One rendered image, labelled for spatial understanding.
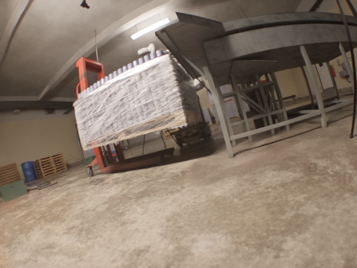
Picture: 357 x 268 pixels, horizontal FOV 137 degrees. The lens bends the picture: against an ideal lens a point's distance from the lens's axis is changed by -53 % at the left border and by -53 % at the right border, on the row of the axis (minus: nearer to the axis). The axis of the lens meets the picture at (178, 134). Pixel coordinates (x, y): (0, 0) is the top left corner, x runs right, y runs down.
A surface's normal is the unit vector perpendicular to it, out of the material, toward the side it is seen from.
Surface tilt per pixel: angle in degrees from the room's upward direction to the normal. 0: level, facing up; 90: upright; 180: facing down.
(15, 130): 90
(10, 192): 90
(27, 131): 90
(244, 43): 90
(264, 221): 0
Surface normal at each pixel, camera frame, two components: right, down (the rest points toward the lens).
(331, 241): -0.28, -0.96
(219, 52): -0.28, 0.12
